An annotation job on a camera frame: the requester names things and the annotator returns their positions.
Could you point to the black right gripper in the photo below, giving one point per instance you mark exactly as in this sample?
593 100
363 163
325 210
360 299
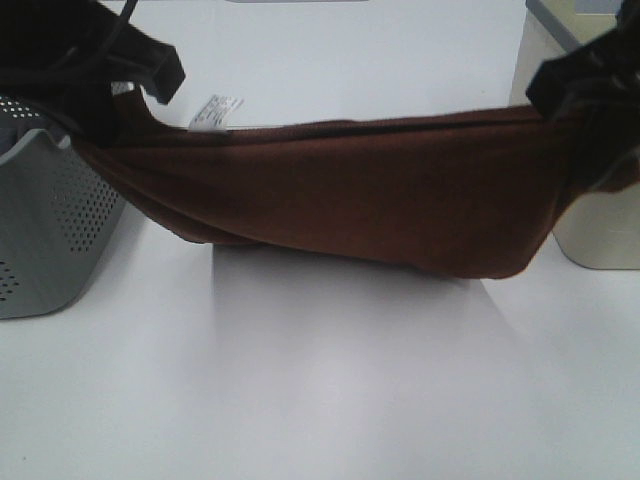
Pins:
600 80

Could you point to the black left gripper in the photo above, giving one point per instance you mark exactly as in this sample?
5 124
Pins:
63 57

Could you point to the brown towel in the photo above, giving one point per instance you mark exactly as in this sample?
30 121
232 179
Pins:
469 195

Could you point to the beige plastic basket grey rim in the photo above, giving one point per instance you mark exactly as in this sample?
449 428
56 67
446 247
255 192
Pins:
600 230

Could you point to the grey perforated plastic basket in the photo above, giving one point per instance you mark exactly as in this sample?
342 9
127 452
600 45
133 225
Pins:
57 214

